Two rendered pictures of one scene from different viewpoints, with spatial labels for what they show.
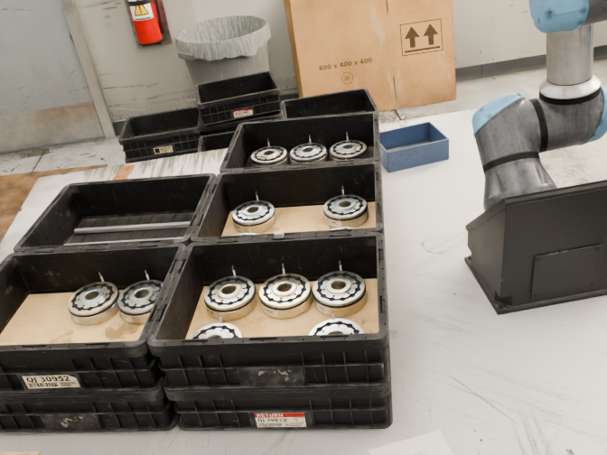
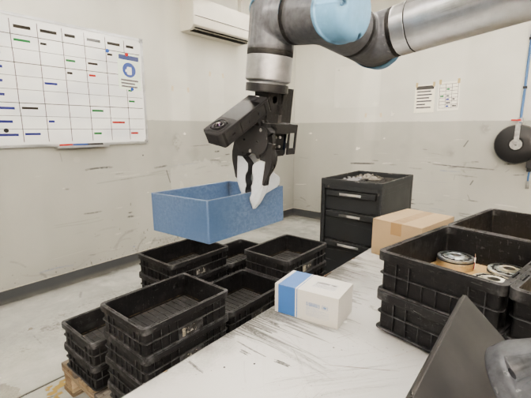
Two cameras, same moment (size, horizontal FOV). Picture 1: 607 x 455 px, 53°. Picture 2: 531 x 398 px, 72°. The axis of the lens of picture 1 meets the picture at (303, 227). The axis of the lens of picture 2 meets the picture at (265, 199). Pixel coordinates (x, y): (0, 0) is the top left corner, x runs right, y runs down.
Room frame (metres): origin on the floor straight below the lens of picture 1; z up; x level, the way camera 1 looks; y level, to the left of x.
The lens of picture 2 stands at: (1.05, -0.99, 1.24)
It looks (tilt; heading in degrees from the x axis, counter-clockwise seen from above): 11 degrees down; 130
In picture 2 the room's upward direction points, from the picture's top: straight up
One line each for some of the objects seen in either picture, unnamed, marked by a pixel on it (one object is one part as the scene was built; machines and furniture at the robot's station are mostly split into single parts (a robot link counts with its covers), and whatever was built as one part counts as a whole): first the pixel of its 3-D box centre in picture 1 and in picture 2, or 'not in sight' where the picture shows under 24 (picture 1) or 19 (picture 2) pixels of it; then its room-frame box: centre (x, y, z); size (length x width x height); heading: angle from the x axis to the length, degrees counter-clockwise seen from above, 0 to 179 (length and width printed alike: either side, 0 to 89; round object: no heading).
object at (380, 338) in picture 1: (275, 288); (468, 252); (0.86, 0.07, 0.92); 0.40 x 0.30 x 0.02; 80
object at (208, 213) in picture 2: not in sight; (220, 207); (0.55, -0.53, 1.10); 0.20 x 0.15 x 0.07; 92
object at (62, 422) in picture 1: (95, 357); not in sight; (0.93, 0.46, 0.76); 0.40 x 0.30 x 0.12; 80
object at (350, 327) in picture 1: (335, 339); not in sight; (0.77, -0.03, 0.86); 0.10 x 0.10 x 0.01
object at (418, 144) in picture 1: (409, 146); not in sight; (1.71, -0.37, 0.74); 0.20 x 0.15 x 0.07; 99
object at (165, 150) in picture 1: (170, 153); not in sight; (2.87, 0.62, 0.31); 0.40 x 0.30 x 0.34; 91
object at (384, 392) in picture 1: (287, 351); (462, 307); (0.86, 0.07, 0.76); 0.40 x 0.30 x 0.12; 80
